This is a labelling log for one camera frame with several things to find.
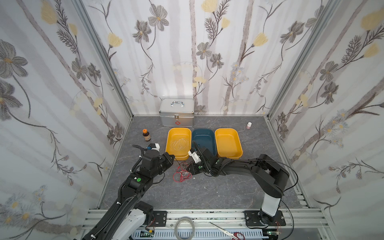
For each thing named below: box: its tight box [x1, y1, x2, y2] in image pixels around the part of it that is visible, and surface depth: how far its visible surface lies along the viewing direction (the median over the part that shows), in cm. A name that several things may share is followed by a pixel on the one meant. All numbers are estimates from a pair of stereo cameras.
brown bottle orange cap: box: [142, 129, 151, 142], surface depth 103 cm
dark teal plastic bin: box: [191, 129, 217, 156], surface depth 106 cm
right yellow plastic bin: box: [214, 128, 243, 160], surface depth 104 cm
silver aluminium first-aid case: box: [159, 98, 195, 128], surface depth 109 cm
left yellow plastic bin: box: [165, 127, 192, 161], surface depth 103 cm
